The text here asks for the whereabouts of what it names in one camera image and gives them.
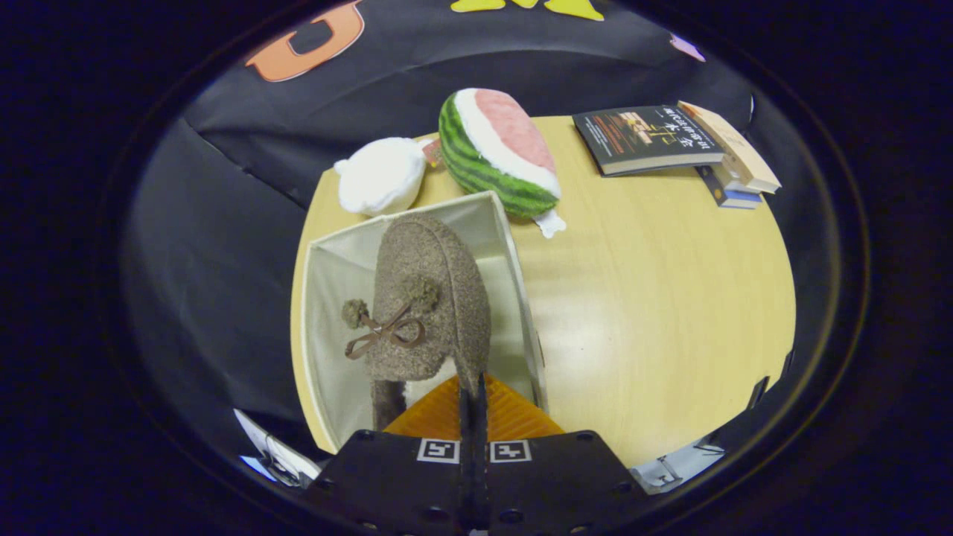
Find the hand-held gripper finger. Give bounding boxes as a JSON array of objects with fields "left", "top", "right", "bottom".
[
  {"left": 475, "top": 372, "right": 648, "bottom": 536},
  {"left": 304, "top": 372, "right": 476, "bottom": 536}
]

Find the cream fabric storage box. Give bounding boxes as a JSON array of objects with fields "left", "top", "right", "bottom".
[{"left": 302, "top": 191, "right": 550, "bottom": 455}]

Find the brown fuzzy shoe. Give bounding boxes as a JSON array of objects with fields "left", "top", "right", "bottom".
[{"left": 341, "top": 214, "right": 492, "bottom": 433}]

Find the watermelon slice plush toy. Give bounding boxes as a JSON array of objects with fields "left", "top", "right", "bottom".
[{"left": 438, "top": 88, "right": 568, "bottom": 240}]

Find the white plush toy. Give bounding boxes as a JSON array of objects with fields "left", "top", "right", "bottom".
[{"left": 334, "top": 136, "right": 433, "bottom": 218}]

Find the black cover book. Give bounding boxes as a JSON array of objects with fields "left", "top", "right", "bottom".
[{"left": 572, "top": 105, "right": 727, "bottom": 178}]

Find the blue cover book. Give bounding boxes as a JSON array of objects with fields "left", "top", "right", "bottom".
[{"left": 696, "top": 165, "right": 764, "bottom": 211}]

